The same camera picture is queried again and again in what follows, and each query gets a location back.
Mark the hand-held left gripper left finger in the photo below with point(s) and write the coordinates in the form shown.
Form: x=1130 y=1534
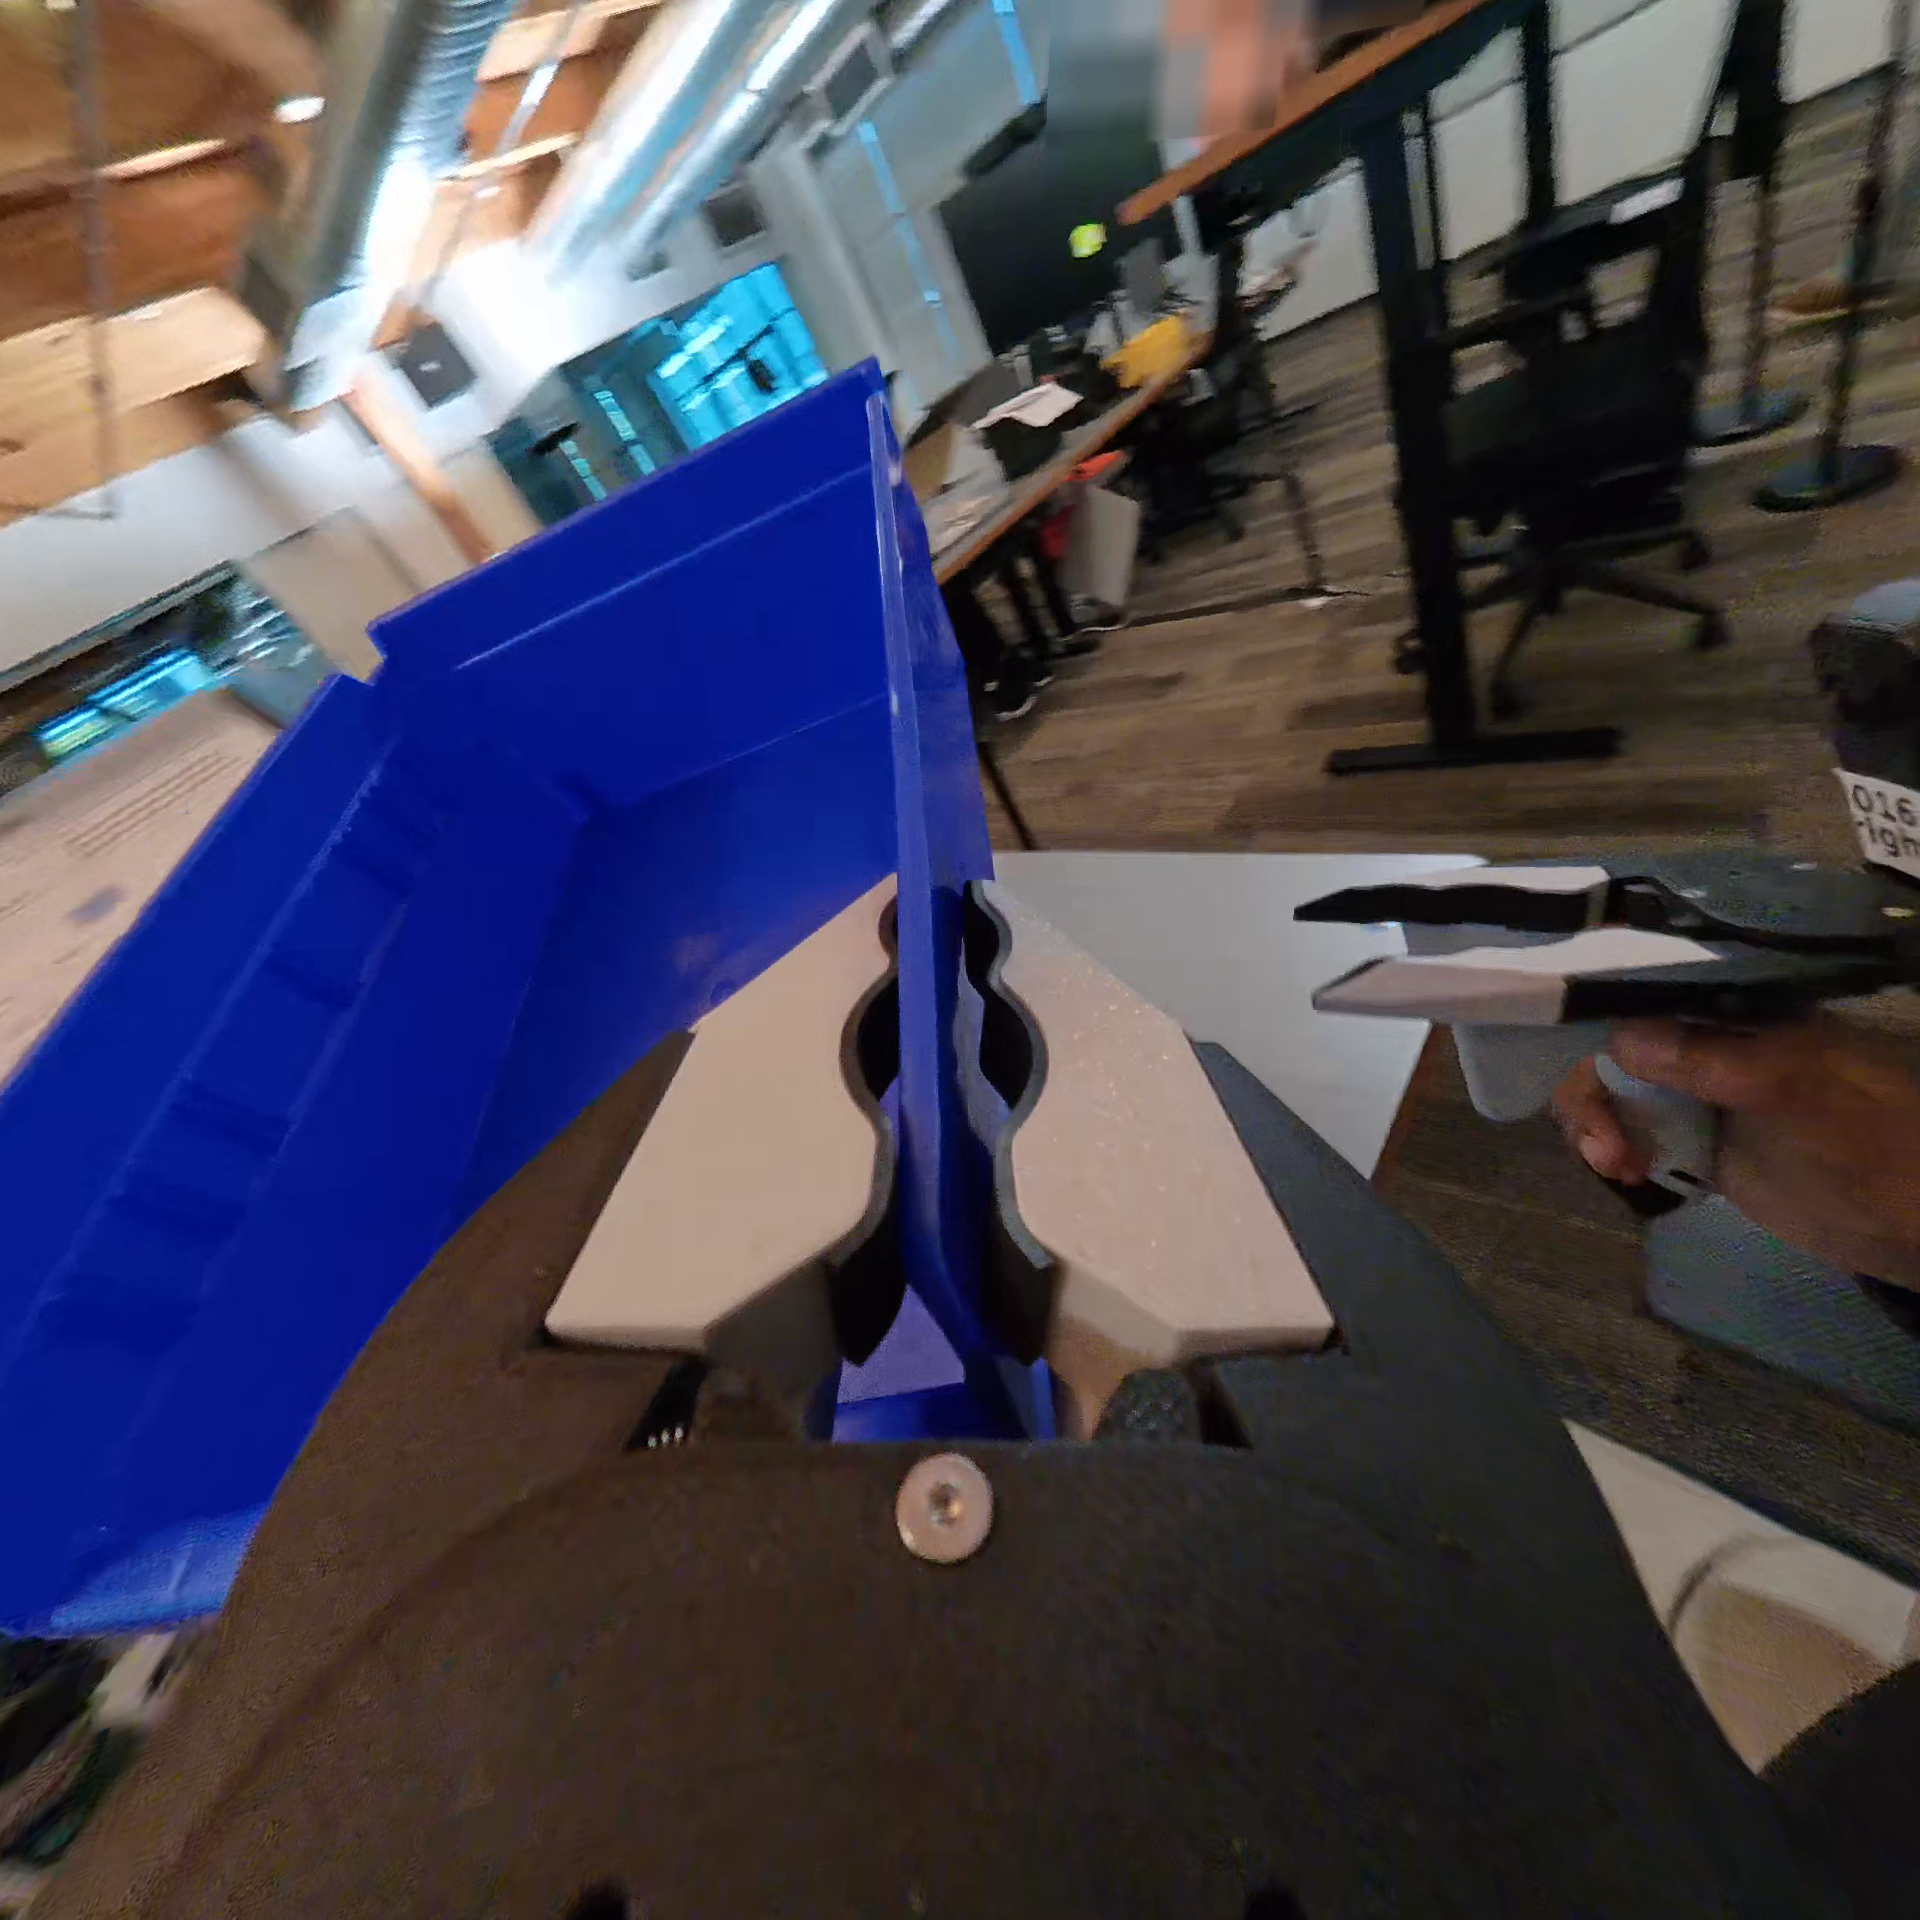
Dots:
x=721 y=1185

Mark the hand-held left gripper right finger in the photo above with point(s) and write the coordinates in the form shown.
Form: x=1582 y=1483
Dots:
x=1171 y=1201

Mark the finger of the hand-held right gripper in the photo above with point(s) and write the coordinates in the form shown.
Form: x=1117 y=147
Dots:
x=1484 y=896
x=1441 y=989

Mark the blue plastic bin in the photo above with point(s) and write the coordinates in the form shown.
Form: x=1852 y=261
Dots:
x=524 y=825

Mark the background work desk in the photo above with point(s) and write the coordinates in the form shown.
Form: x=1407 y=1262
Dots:
x=1050 y=451

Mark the person's right hand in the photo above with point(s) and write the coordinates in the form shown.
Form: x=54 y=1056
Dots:
x=1830 y=1125

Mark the black office chair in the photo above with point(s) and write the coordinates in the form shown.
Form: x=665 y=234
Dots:
x=1575 y=420

